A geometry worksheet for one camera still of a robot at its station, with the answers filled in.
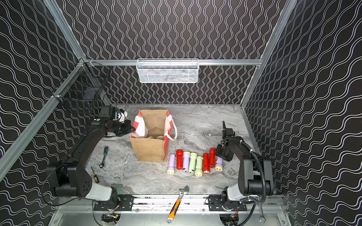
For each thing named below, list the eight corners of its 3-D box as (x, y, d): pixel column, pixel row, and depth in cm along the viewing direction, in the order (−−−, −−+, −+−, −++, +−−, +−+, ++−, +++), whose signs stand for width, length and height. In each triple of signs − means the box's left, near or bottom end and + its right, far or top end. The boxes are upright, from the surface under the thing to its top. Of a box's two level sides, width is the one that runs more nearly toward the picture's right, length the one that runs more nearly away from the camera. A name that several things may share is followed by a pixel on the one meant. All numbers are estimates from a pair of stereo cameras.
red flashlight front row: (176, 169, 87) (176, 168, 86) (176, 151, 95) (176, 149, 93) (183, 169, 87) (183, 168, 86) (183, 151, 95) (183, 149, 93)
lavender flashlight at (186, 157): (181, 171, 87) (181, 169, 84) (183, 153, 95) (183, 151, 92) (188, 172, 87) (188, 170, 84) (190, 154, 94) (190, 152, 92)
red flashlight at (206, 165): (202, 172, 86) (203, 171, 84) (202, 154, 94) (203, 152, 92) (209, 173, 86) (210, 172, 84) (208, 155, 94) (209, 153, 92)
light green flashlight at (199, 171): (194, 176, 85) (195, 174, 83) (195, 157, 93) (195, 155, 91) (202, 177, 85) (203, 175, 83) (202, 157, 93) (202, 155, 90)
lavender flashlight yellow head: (167, 174, 86) (167, 172, 84) (168, 156, 94) (168, 154, 91) (175, 174, 86) (174, 172, 84) (175, 156, 94) (175, 154, 91)
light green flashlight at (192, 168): (188, 172, 86) (188, 170, 84) (190, 154, 94) (190, 152, 91) (195, 173, 86) (196, 171, 83) (197, 155, 94) (197, 153, 91)
